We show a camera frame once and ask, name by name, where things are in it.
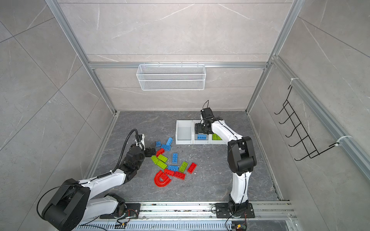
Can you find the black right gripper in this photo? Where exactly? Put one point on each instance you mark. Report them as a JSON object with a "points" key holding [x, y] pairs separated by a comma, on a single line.
{"points": [[198, 128]]}

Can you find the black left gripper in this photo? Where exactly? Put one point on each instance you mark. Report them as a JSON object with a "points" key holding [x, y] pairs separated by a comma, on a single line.
{"points": [[150, 153]]}

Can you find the green lego brick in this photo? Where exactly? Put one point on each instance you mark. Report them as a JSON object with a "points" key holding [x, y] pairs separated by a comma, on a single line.
{"points": [[215, 137]]}

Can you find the blue lego brick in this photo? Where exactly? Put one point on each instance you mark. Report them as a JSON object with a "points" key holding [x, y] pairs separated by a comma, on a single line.
{"points": [[202, 137]]}

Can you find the red lego brick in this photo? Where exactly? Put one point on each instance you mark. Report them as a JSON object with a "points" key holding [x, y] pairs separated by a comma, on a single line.
{"points": [[179, 175], [191, 168], [169, 172]]}

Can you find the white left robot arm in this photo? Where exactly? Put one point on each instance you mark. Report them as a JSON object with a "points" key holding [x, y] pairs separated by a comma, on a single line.
{"points": [[74, 201]]}

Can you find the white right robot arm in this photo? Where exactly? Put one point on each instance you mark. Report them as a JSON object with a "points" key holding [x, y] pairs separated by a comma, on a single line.
{"points": [[240, 157]]}

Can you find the red brick near left gripper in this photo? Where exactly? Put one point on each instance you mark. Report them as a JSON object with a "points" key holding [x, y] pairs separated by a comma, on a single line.
{"points": [[160, 152]]}

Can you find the blue brick studs down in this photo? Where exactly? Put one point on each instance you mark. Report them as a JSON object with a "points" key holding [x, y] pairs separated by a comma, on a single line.
{"points": [[166, 147]]}

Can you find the blue brick upright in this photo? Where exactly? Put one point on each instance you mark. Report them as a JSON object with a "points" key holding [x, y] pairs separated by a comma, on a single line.
{"points": [[169, 141]]}

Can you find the white right bin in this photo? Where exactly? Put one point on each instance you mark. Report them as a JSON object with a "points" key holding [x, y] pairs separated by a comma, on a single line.
{"points": [[222, 131]]}

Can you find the white bin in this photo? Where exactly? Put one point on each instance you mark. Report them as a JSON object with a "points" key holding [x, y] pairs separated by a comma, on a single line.
{"points": [[194, 135], [222, 131], [183, 134]]}

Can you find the blue brick centre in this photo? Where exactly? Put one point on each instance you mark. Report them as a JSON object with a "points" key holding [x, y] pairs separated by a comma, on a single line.
{"points": [[175, 158]]}

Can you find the white middle bin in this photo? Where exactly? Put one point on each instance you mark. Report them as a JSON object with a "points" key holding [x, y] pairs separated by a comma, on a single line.
{"points": [[194, 135]]}

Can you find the white left bin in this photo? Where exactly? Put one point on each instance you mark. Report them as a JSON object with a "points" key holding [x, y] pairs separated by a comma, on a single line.
{"points": [[183, 134]]}

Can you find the blue brick lower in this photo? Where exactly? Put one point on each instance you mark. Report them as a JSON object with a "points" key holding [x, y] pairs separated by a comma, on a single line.
{"points": [[173, 168]]}

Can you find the red arch lego piece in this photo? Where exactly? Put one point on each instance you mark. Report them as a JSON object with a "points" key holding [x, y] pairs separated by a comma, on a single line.
{"points": [[161, 179]]}

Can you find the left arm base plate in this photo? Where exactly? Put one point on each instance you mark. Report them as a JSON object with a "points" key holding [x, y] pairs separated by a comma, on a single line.
{"points": [[130, 210]]}

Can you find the white wire mesh basket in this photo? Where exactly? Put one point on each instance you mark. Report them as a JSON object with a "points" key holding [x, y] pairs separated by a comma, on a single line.
{"points": [[171, 76]]}

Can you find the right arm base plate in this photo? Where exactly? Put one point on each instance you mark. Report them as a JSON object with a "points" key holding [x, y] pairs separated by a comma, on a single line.
{"points": [[229, 210]]}

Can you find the black wire hook rack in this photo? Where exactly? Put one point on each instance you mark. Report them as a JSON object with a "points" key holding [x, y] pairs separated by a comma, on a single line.
{"points": [[299, 129]]}

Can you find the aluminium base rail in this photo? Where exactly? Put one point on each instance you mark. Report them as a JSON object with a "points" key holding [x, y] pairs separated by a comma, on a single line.
{"points": [[197, 216]]}

